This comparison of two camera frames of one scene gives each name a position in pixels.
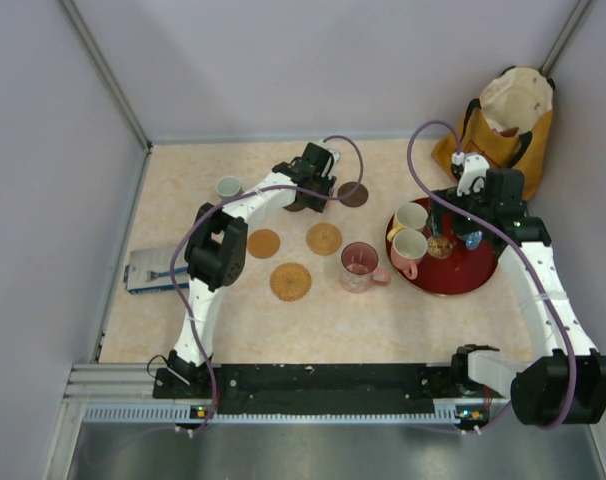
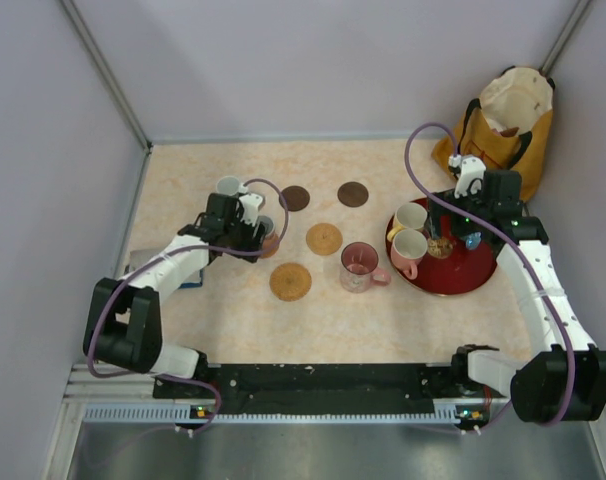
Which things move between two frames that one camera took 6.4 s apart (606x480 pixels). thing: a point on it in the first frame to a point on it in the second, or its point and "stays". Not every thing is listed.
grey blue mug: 227,186 stays
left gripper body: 323,185 to 240,234
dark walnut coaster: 358,198 stays
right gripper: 451,194 stays
